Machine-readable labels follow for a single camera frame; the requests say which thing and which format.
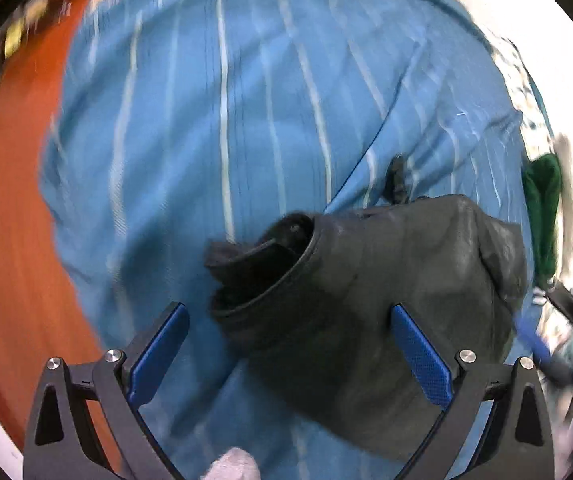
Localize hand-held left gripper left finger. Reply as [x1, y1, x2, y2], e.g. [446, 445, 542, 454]
[22, 302, 190, 480]

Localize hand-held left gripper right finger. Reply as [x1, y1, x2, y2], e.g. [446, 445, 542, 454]
[391, 304, 555, 480]

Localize black leather jacket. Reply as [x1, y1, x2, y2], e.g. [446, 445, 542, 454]
[203, 155, 530, 463]

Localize dark green garment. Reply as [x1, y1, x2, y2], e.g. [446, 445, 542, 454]
[523, 152, 565, 286]

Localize blue striped bed sheet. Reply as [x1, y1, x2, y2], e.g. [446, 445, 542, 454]
[39, 0, 543, 480]

